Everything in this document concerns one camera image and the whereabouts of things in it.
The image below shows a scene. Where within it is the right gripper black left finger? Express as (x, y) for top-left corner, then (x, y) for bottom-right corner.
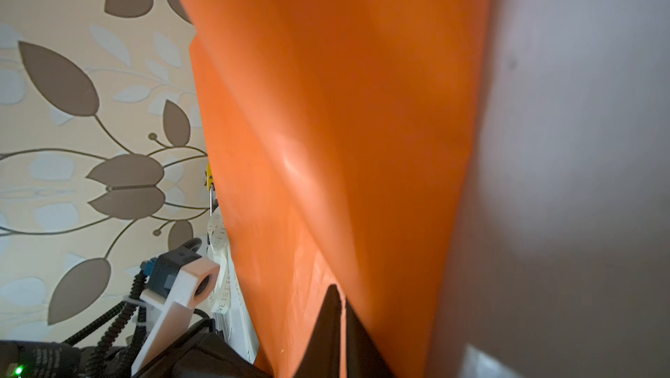
(294, 284), (343, 378)

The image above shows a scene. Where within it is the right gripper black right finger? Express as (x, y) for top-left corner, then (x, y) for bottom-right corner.
(345, 301), (394, 378)

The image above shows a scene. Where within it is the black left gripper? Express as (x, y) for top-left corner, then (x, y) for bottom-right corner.
(133, 320), (270, 378)

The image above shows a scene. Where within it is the orange wrapping paper sheet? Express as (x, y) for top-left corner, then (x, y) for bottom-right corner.
(180, 0), (490, 377)

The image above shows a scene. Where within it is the white ribbon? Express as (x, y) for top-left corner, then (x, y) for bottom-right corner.
(207, 207), (259, 364)

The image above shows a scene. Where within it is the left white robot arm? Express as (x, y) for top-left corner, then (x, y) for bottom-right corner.
(1, 239), (266, 377)

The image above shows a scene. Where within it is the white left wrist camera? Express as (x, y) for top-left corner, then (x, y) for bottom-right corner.
(131, 246), (220, 376)

